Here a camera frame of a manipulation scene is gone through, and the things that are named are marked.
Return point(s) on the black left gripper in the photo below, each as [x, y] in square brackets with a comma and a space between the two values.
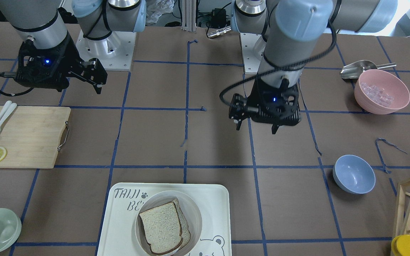
[253, 95]

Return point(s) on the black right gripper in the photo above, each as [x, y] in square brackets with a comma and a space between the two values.
[70, 57]

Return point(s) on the cream round plate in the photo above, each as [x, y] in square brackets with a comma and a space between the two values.
[191, 211]

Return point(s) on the bread slice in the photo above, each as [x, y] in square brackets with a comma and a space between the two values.
[185, 233]
[162, 229]

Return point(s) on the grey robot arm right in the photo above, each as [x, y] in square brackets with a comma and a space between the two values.
[41, 21]

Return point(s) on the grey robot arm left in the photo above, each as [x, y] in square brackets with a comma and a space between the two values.
[293, 33]

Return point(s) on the wooden cutting board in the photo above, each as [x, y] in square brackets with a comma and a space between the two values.
[31, 135]

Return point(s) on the blue bowl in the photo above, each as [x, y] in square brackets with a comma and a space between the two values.
[353, 174]

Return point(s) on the metal scoop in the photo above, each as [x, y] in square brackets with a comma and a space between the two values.
[354, 70]

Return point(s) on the white plastic knife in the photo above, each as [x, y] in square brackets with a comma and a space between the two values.
[12, 107]

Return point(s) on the pink bowl with ice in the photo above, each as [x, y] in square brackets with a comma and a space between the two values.
[380, 92]

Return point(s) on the cream bear tray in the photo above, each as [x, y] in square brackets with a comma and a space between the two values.
[125, 201]

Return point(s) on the yellow cup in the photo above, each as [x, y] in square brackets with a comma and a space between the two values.
[400, 245]

